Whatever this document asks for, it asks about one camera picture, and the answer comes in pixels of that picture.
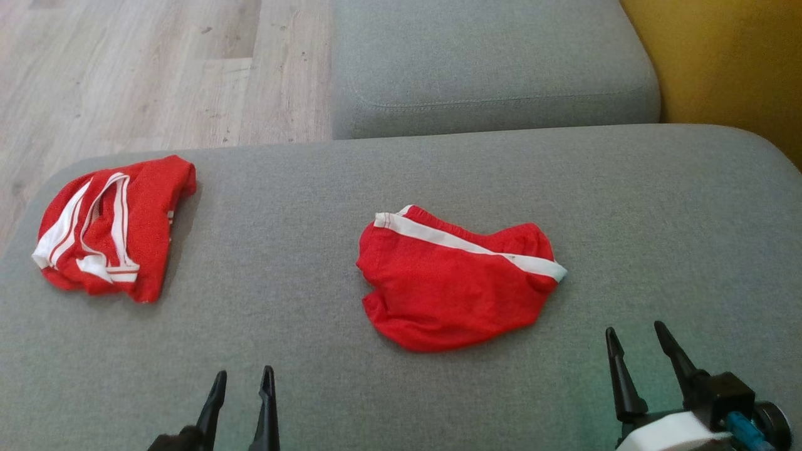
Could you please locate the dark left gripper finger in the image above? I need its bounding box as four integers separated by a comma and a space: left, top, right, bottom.
194, 370, 228, 440
249, 366, 281, 451

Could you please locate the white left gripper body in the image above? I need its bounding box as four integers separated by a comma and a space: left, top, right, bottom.
147, 425, 207, 451

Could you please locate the yellow sofa backrest cushion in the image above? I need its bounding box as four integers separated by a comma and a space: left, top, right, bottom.
619, 0, 802, 171

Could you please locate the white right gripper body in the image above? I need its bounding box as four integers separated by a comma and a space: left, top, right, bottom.
615, 407, 734, 451

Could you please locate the red shirt white trim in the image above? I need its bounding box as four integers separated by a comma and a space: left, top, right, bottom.
32, 155, 197, 304

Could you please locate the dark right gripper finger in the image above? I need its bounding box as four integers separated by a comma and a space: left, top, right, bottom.
654, 321, 712, 408
605, 327, 649, 423

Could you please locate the grey sofa seat cushion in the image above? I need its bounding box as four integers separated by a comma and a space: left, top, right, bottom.
330, 0, 662, 140

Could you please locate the wide grey sofa seat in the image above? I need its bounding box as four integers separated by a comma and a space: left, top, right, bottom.
0, 123, 802, 451

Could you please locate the red shorts white stripe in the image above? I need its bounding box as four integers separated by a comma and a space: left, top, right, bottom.
356, 205, 568, 353

